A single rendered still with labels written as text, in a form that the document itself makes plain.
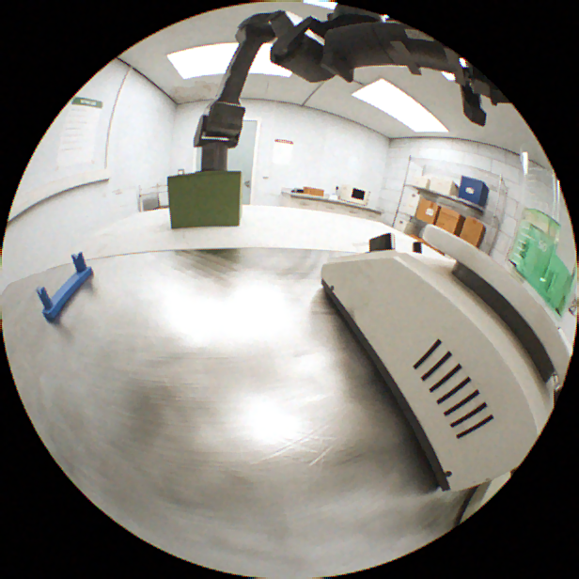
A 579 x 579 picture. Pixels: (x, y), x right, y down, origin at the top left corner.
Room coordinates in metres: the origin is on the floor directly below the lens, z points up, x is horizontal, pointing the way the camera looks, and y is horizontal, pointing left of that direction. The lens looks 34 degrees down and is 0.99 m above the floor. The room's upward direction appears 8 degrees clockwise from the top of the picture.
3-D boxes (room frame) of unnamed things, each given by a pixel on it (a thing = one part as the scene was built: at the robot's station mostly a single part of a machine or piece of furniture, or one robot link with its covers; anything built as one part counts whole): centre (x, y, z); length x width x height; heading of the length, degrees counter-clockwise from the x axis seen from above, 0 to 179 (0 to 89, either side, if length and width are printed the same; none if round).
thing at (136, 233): (0.47, 0.07, 0.45); 1.20 x 0.48 x 0.90; 107
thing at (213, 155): (0.35, 0.19, 1.04); 0.07 x 0.07 x 0.06; 9
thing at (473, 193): (1.88, -1.81, 0.95); 1.43 x 0.41 x 1.90; 17
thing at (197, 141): (0.36, 0.19, 1.10); 0.09 x 0.07 x 0.06; 137
